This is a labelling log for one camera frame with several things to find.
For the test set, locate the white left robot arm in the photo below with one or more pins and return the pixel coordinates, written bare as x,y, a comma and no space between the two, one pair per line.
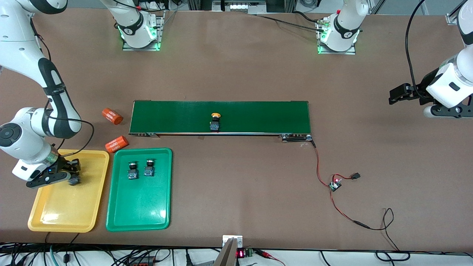
451,83

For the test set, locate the green conveyor belt unit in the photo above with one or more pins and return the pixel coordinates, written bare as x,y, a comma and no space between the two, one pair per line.
258,116

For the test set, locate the red clip lead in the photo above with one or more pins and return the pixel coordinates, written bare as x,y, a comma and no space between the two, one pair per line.
269,255

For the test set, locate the red terminal block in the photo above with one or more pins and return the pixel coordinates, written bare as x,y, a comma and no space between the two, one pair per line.
142,262

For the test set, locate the orange cylinder printed 4680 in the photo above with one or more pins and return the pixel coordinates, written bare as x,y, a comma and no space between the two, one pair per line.
116,144
112,115

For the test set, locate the yellow plastic tray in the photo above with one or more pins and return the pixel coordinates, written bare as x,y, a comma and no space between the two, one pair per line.
63,210

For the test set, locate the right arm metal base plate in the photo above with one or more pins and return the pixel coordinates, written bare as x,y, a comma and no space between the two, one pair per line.
159,33

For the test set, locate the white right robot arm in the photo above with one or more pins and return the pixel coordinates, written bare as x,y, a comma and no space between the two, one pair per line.
22,48

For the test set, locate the small red LED display module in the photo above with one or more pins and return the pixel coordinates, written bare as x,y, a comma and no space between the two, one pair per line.
242,253

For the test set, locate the aluminium frame rack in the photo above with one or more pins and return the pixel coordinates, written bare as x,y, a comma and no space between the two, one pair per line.
240,5

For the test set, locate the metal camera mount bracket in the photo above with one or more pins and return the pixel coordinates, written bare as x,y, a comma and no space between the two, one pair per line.
227,255

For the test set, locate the yellow push button switch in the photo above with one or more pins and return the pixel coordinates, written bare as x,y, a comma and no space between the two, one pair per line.
215,123
75,180

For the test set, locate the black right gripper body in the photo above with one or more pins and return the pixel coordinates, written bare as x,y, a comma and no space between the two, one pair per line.
65,164

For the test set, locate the green plastic tray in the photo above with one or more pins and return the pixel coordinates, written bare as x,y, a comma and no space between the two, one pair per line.
139,203

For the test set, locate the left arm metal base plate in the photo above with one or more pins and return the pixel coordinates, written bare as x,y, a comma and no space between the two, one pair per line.
338,51

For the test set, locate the small green circuit board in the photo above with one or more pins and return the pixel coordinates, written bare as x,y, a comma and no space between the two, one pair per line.
335,185

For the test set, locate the green push button switch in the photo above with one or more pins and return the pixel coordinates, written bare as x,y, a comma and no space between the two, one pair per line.
149,170
133,172

